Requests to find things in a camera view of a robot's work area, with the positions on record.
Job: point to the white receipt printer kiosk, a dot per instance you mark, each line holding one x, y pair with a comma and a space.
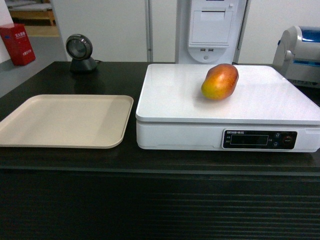
208, 31

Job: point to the dark red yellow mango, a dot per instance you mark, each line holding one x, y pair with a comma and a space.
220, 82

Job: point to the beige plastic tray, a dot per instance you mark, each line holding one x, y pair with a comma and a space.
67, 121

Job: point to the white blue label printer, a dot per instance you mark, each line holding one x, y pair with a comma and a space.
297, 57

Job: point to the black round barcode scanner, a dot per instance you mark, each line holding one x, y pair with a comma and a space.
80, 49

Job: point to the black slatted checkout counter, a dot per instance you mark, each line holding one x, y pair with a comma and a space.
131, 193

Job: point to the wooden table in background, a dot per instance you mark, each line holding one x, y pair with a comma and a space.
32, 10

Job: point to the red fire extinguisher box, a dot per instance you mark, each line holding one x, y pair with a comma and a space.
17, 43

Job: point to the white checkout scale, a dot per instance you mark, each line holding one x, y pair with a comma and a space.
265, 112

